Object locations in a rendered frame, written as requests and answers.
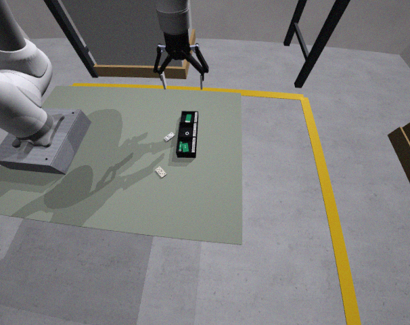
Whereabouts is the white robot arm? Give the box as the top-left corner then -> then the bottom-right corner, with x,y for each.
0,0 -> 190,154

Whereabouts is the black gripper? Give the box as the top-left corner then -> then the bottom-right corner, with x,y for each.
153,30 -> 209,89

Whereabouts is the white domino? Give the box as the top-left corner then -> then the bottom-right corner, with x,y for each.
164,132 -> 175,142
156,167 -> 166,178

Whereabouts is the black three-section bin rack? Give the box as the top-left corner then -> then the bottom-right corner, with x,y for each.
176,111 -> 198,158

